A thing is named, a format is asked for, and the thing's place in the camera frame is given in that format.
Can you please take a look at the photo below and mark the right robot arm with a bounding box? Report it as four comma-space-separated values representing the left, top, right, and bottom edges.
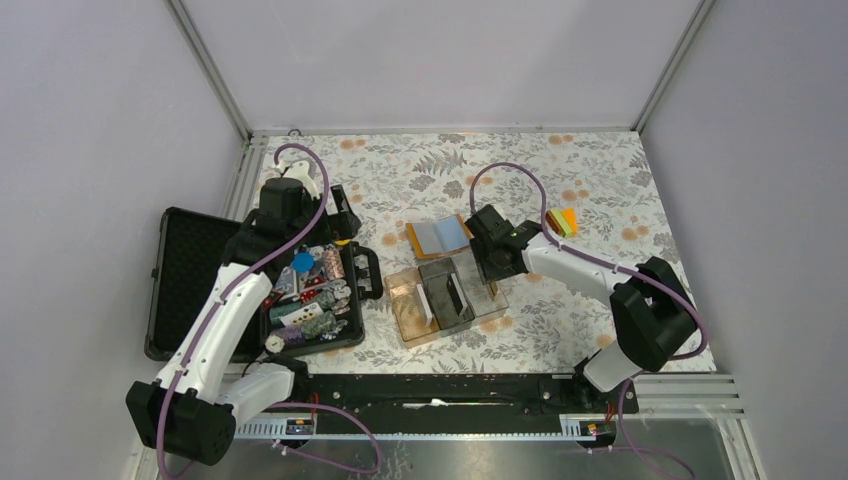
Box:
465, 205, 698, 412

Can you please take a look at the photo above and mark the smoky black card box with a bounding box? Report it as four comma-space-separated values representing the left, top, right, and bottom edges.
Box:
418, 258, 473, 331

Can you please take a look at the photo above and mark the floral table mat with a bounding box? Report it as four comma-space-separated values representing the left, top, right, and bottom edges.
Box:
245, 132, 680, 373

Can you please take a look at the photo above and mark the blue round chip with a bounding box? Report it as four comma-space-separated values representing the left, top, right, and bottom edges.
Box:
290, 252, 315, 274

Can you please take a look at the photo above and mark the white card stack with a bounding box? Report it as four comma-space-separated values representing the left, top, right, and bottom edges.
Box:
416, 283, 434, 327

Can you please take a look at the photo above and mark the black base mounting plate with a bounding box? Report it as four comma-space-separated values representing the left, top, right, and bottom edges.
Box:
270, 373, 640, 437

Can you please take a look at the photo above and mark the amber transparent card box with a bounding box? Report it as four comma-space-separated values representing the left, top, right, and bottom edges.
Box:
384, 268, 440, 348

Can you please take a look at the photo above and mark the clear transparent card box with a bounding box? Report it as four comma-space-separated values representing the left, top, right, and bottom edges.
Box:
452, 250, 509, 322

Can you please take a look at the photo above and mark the toy brick stack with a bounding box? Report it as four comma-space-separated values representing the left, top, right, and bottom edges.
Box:
545, 208, 579, 238

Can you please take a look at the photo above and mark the black card stack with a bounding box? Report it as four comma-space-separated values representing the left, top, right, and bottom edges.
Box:
447, 273, 468, 317

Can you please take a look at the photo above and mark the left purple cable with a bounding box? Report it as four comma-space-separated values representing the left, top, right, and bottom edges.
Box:
156, 142, 386, 480

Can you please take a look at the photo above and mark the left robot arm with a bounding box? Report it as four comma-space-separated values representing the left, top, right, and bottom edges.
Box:
126, 176, 361, 465

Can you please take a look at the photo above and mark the purple cable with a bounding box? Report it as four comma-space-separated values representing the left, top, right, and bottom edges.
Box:
156, 142, 386, 480
468, 162, 709, 480

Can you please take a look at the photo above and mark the tan leather card holder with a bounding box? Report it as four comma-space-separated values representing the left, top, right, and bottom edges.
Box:
405, 214, 473, 260

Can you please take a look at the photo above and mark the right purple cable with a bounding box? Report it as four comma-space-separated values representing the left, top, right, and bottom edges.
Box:
468, 162, 709, 480

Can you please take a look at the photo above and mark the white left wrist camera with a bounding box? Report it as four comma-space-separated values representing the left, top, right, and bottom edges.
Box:
281, 159, 320, 198

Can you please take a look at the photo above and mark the black poker chip case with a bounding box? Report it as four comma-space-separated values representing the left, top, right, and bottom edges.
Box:
142, 207, 384, 363

